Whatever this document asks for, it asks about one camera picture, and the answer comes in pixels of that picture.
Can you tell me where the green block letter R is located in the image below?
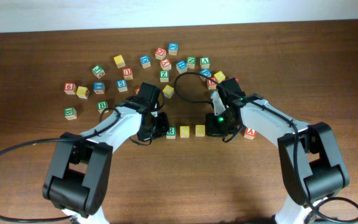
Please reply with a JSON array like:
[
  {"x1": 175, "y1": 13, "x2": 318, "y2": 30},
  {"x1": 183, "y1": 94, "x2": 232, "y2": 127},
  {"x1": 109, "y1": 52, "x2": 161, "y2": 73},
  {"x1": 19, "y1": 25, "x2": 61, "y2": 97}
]
[{"x1": 166, "y1": 127, "x2": 177, "y2": 139}]

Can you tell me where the yellow block letter S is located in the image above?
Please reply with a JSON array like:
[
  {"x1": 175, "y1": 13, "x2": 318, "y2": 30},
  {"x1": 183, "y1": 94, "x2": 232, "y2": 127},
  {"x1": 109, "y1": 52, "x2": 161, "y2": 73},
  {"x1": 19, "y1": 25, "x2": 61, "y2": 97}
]
[
  {"x1": 180, "y1": 126, "x2": 190, "y2": 138},
  {"x1": 195, "y1": 124, "x2": 206, "y2": 137}
]

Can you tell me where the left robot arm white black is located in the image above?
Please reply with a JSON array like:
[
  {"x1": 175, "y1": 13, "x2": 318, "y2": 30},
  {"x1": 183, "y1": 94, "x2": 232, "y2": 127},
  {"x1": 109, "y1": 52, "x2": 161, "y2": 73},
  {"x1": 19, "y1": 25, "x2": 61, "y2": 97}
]
[{"x1": 42, "y1": 83, "x2": 168, "y2": 223}]

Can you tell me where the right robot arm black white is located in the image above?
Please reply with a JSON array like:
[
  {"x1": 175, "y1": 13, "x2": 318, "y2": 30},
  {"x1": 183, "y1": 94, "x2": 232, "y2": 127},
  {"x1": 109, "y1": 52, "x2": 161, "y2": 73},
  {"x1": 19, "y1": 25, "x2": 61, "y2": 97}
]
[{"x1": 206, "y1": 78, "x2": 349, "y2": 223}]

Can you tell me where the red block letter A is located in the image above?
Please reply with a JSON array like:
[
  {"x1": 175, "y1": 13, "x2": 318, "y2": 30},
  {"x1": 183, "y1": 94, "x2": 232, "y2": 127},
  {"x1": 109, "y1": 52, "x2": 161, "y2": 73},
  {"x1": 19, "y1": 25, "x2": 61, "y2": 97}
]
[{"x1": 243, "y1": 128, "x2": 257, "y2": 139}]

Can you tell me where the yellow block letter C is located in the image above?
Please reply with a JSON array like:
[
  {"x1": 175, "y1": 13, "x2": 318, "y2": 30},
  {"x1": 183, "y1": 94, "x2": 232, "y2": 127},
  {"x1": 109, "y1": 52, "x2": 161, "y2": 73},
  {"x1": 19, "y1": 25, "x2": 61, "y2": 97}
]
[{"x1": 163, "y1": 85, "x2": 175, "y2": 99}]

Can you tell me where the red block letter E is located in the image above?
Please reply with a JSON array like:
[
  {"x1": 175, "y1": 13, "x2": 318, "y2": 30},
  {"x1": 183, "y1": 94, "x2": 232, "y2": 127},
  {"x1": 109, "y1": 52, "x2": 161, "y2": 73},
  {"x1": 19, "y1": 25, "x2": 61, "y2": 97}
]
[{"x1": 206, "y1": 78, "x2": 217, "y2": 90}]

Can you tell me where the yellow block right cluster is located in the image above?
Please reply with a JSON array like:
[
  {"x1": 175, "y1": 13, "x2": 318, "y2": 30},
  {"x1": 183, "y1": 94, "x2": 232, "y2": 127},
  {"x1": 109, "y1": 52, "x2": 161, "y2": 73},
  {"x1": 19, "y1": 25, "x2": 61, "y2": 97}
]
[{"x1": 214, "y1": 71, "x2": 226, "y2": 83}]

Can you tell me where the blue block number 5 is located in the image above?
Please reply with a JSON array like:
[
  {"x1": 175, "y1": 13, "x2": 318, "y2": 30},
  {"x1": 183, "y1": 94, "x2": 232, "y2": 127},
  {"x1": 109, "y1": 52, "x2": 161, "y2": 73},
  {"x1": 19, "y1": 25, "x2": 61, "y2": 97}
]
[{"x1": 116, "y1": 80, "x2": 127, "y2": 92}]

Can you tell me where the green block letter Z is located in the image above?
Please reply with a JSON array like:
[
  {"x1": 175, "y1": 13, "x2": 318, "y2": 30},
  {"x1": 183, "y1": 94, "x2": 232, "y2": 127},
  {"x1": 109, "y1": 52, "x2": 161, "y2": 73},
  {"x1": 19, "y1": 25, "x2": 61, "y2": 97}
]
[{"x1": 159, "y1": 70, "x2": 169, "y2": 83}]

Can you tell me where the green block letter B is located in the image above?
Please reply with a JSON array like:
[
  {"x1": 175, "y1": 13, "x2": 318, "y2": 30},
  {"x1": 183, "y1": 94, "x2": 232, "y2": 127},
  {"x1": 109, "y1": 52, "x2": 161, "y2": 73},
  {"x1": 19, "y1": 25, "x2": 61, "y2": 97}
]
[{"x1": 97, "y1": 101, "x2": 109, "y2": 113}]

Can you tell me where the blue block letter P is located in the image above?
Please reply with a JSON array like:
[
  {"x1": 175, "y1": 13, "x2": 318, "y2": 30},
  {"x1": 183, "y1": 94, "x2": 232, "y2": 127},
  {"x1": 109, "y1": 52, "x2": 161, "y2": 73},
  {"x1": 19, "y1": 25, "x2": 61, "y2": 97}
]
[{"x1": 200, "y1": 68, "x2": 212, "y2": 82}]

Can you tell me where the red block letter U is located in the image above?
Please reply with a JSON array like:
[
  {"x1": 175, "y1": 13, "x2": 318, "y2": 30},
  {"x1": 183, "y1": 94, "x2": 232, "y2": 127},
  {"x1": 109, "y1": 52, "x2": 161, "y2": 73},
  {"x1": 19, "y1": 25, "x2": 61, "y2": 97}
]
[{"x1": 122, "y1": 68, "x2": 133, "y2": 80}]

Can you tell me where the red block letter Y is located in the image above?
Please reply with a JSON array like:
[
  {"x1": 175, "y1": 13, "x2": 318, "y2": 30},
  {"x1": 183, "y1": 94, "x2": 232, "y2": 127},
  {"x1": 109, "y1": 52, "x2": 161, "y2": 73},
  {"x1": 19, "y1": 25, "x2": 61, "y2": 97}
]
[{"x1": 160, "y1": 58, "x2": 172, "y2": 71}]

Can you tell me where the blue block letter D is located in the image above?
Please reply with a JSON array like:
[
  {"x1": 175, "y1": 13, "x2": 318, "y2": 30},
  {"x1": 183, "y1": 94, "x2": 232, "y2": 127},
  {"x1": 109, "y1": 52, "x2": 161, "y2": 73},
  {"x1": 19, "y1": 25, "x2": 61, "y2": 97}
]
[{"x1": 140, "y1": 55, "x2": 151, "y2": 68}]

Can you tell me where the blue block letter H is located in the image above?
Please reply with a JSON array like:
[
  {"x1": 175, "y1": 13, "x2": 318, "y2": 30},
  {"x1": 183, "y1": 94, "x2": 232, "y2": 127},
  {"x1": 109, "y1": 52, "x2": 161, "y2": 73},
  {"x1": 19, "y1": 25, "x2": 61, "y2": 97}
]
[{"x1": 177, "y1": 60, "x2": 188, "y2": 74}]

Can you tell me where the green block letter V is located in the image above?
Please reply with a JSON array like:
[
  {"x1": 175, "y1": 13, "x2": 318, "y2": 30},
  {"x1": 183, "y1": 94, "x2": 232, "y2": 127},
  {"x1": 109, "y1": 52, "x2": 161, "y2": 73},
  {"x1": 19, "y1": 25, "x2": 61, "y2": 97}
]
[{"x1": 200, "y1": 57, "x2": 211, "y2": 69}]

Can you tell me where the red block letter C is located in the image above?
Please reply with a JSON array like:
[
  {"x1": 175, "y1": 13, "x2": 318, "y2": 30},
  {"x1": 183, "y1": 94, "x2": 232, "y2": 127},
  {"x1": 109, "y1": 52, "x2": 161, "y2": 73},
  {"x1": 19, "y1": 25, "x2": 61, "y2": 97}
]
[{"x1": 155, "y1": 47, "x2": 167, "y2": 60}]

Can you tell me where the green block letter N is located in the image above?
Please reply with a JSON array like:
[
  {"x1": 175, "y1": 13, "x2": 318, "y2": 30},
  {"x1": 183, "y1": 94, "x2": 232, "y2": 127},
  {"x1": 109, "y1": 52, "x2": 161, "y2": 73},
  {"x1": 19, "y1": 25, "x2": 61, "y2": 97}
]
[{"x1": 186, "y1": 56, "x2": 196, "y2": 69}]

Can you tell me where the yellow block top left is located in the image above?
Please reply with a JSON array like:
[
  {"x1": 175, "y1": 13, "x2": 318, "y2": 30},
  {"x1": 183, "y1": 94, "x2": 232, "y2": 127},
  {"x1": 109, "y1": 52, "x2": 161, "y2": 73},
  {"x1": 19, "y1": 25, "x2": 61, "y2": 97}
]
[{"x1": 113, "y1": 55, "x2": 126, "y2": 68}]

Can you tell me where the green block letter J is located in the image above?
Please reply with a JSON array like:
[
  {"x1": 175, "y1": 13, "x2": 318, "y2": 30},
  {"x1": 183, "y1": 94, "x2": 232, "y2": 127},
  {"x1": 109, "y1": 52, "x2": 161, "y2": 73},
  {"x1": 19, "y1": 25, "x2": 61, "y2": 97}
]
[{"x1": 91, "y1": 65, "x2": 105, "y2": 79}]

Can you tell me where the yellow block W left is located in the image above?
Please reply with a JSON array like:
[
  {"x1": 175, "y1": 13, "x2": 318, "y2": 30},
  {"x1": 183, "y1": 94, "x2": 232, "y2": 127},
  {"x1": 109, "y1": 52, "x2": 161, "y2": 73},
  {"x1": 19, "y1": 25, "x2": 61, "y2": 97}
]
[{"x1": 76, "y1": 86, "x2": 90, "y2": 99}]

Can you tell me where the blue block letter X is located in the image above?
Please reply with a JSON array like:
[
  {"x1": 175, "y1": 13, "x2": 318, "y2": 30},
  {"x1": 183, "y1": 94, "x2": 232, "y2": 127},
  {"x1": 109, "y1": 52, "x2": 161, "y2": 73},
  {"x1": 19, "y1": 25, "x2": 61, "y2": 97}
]
[{"x1": 168, "y1": 42, "x2": 178, "y2": 55}]

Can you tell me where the green block B far left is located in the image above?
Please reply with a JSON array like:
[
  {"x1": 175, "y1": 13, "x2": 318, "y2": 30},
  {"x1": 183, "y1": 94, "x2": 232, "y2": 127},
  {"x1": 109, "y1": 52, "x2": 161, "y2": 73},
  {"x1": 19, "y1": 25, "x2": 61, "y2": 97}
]
[{"x1": 64, "y1": 107, "x2": 77, "y2": 120}]

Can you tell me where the red block number 6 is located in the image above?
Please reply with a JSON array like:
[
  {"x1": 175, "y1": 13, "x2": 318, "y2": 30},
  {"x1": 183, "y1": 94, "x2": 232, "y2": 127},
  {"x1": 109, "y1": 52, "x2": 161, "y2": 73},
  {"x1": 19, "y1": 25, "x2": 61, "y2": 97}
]
[{"x1": 64, "y1": 82, "x2": 77, "y2": 95}]

